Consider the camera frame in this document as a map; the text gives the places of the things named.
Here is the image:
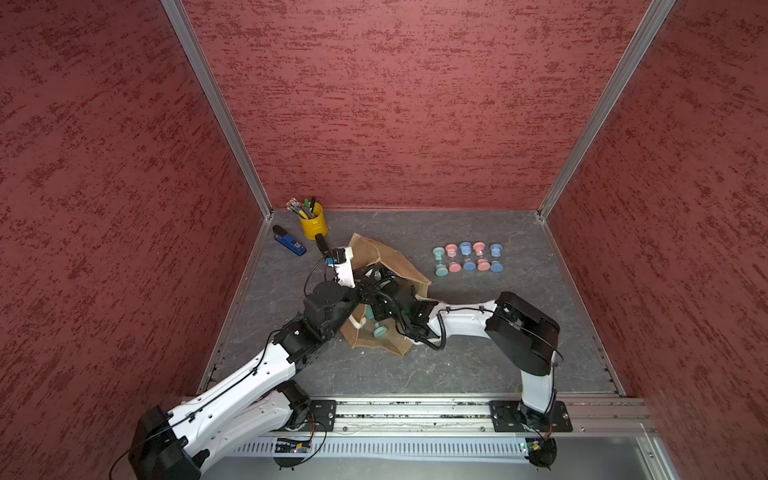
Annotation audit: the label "green sand timer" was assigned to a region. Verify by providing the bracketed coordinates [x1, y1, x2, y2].
[432, 246, 449, 277]

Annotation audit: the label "pink sand timer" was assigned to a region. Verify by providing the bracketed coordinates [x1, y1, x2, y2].
[472, 241, 491, 272]
[445, 244, 462, 273]

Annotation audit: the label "blue sand timer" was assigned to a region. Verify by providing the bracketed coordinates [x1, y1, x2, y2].
[459, 241, 476, 271]
[489, 243, 504, 273]

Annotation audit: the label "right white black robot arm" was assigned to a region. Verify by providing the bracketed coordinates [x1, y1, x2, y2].
[371, 280, 562, 431]

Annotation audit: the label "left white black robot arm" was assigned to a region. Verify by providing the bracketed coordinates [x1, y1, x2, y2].
[127, 281, 363, 479]

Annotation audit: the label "blue stapler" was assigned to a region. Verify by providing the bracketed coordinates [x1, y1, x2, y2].
[272, 225, 307, 256]

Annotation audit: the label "black staple box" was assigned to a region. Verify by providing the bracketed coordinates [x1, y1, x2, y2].
[315, 234, 330, 255]

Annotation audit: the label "yellow pen cup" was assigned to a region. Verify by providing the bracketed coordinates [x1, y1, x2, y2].
[299, 202, 329, 240]

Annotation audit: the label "pens in cup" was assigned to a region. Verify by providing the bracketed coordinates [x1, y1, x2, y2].
[286, 198, 316, 220]

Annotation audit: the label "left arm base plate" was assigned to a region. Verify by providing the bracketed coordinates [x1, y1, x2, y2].
[283, 399, 338, 434]

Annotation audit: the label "aluminium front rail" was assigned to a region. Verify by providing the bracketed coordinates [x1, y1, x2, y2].
[146, 394, 682, 480]

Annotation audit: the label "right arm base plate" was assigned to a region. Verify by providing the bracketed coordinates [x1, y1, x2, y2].
[489, 400, 573, 434]

